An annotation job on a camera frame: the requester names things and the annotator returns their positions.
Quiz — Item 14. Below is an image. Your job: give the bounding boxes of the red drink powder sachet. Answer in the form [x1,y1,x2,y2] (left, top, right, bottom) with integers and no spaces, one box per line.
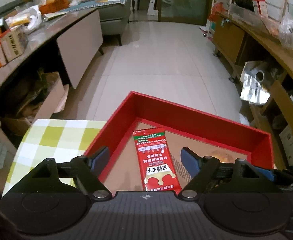
[133,127,182,194]

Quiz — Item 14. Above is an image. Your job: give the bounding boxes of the red cardboard tray box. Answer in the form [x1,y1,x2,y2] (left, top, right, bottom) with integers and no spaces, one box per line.
[85,92,274,193]

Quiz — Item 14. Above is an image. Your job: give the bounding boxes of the silver foil bag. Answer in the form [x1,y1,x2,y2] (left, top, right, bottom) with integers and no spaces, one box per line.
[240,61,273,106]

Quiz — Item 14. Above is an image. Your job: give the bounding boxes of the wooden shelf unit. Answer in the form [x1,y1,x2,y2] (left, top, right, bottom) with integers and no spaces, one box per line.
[213,12,293,170]

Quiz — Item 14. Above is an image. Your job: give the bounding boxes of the long dark side table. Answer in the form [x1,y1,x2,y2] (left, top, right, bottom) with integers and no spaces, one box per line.
[0,8,103,91]

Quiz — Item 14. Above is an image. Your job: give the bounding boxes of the white plastic bag with bread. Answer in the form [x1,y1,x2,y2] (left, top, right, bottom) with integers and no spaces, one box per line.
[5,5,42,35]

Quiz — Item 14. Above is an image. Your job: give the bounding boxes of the grey sofa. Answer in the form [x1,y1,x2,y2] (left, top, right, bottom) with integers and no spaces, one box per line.
[65,0,131,46]

